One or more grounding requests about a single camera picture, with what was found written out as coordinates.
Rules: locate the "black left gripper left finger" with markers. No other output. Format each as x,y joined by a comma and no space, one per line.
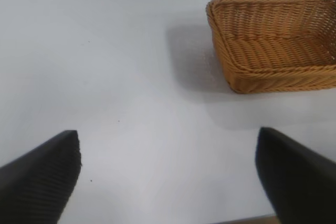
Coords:
36,182

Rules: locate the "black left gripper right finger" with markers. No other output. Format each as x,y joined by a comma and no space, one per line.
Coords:
296,182

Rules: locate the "tan woven wicker basket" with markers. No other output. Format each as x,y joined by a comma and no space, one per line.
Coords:
275,51

